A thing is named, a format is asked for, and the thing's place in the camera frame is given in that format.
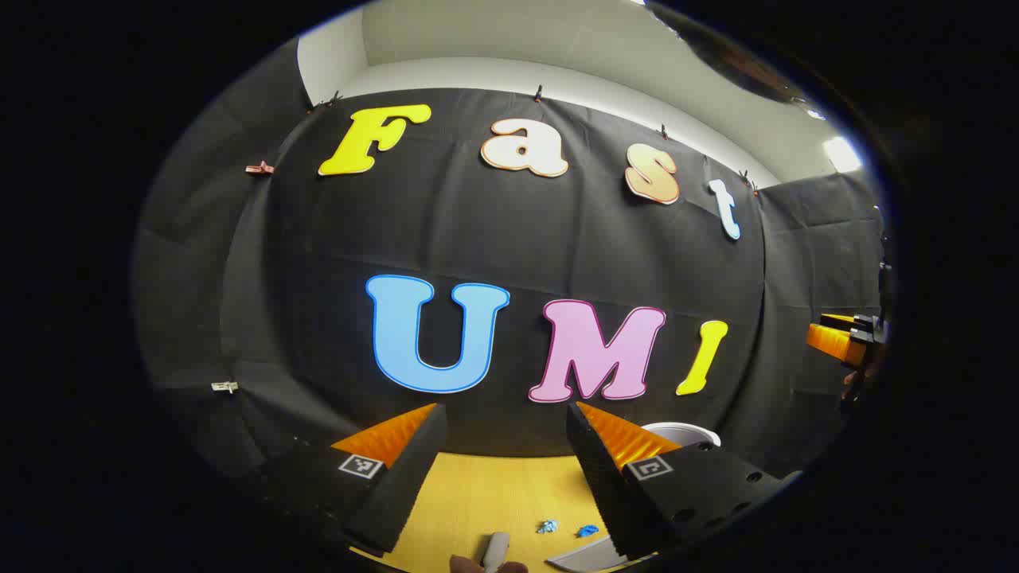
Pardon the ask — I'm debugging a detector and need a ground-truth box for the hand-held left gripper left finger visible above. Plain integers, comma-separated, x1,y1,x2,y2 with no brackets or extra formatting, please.
255,403,451,558

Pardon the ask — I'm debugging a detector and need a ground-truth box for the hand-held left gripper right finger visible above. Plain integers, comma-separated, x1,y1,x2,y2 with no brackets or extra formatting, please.
565,402,803,559

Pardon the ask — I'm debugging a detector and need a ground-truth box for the grey dustpan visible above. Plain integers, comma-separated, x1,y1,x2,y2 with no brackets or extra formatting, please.
545,535,630,573

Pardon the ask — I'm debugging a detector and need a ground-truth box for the white ribbed garbage bin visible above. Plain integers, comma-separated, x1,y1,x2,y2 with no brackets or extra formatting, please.
641,422,722,450

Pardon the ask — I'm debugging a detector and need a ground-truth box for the small grey broom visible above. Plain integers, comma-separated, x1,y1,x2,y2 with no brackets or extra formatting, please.
480,532,510,573

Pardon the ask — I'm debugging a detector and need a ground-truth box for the yellow wooden desktop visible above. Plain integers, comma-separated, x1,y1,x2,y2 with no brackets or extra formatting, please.
350,452,658,573

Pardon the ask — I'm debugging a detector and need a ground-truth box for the ceiling light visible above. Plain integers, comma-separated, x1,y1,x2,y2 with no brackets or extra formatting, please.
822,135,863,173

